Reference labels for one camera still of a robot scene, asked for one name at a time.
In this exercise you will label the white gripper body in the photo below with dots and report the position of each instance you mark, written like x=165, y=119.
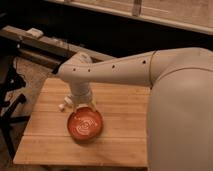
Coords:
x=81, y=93

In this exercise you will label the small white bottle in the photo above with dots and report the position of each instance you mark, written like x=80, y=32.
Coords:
x=66, y=103

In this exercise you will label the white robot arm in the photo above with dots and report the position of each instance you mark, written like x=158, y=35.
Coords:
x=180, y=110

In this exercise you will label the red ceramic bowl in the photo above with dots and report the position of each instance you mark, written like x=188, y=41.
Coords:
x=85, y=125

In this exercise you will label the wooden table board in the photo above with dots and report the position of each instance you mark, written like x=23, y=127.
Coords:
x=122, y=142

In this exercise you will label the black tripod stand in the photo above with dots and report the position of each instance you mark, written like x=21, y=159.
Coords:
x=10, y=80

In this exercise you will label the small white box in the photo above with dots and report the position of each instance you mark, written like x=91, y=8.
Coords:
x=35, y=32

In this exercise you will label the long wooden rail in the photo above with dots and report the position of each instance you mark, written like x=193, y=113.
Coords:
x=51, y=45

